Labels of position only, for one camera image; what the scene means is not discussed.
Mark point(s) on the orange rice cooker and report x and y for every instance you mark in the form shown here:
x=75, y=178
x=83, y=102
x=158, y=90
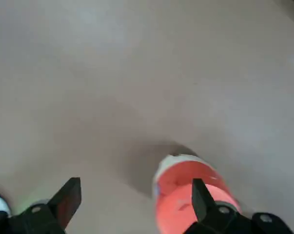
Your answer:
x=176, y=195

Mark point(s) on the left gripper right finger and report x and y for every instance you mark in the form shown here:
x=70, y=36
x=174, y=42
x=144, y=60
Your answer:
x=202, y=204

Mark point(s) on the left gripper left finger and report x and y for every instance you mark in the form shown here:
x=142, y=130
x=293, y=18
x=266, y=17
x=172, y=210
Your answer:
x=61, y=202

